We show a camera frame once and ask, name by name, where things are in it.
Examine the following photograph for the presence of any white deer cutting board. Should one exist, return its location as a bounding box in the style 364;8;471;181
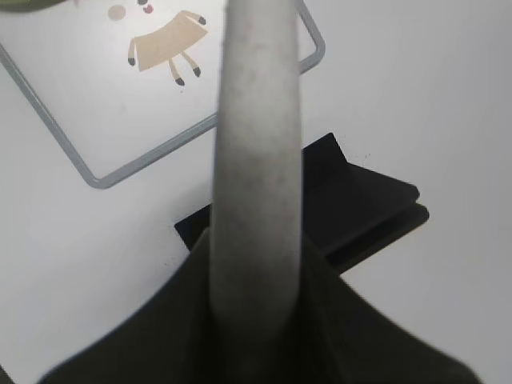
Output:
0;0;326;190

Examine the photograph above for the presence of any black knife stand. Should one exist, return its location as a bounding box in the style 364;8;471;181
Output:
175;134;428;281

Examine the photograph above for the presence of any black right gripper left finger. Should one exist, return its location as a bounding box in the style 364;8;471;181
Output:
40;231;222;383

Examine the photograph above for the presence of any white-handled kitchen knife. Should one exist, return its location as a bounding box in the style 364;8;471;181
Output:
210;1;302;383

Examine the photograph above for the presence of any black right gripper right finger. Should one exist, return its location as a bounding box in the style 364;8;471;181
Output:
279;238;481;383

